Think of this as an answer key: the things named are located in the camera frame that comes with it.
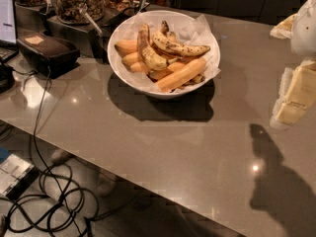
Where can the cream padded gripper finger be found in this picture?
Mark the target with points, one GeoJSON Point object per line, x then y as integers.
{"type": "Point", "coordinates": [296, 95]}
{"type": "Point", "coordinates": [283, 29]}

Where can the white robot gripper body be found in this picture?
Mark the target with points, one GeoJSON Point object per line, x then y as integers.
{"type": "Point", "coordinates": [305, 32]}

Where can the spotted brown ripe banana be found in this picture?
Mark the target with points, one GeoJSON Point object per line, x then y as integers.
{"type": "Point", "coordinates": [177, 48]}

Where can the long yellow front banana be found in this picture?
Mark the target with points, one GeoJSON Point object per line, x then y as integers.
{"type": "Point", "coordinates": [181, 76]}

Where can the curved spotted banana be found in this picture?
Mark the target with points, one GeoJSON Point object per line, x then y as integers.
{"type": "Point", "coordinates": [147, 53]}

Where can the yellow banana middle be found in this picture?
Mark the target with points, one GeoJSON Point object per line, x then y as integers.
{"type": "Point", "coordinates": [160, 74]}

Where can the yellow banana lower left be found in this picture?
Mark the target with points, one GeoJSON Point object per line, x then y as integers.
{"type": "Point", "coordinates": [131, 58]}

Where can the yellow banana far left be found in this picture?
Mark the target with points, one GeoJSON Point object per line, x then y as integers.
{"type": "Point", "coordinates": [126, 46]}

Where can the black display stand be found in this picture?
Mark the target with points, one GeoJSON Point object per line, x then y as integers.
{"type": "Point", "coordinates": [85, 37]}

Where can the large glass nut jar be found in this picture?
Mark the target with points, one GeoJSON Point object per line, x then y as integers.
{"type": "Point", "coordinates": [71, 11]}

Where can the black pouch with label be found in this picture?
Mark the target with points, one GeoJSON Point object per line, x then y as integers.
{"type": "Point", "coordinates": [48, 56]}

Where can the laptop computer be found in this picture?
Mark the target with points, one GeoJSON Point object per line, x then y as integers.
{"type": "Point", "coordinates": [8, 31]}

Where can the grey box on floor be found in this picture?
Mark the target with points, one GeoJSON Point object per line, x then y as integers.
{"type": "Point", "coordinates": [16, 175]}

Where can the metal scoop handle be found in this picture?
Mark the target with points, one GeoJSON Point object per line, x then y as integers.
{"type": "Point", "coordinates": [88, 18]}

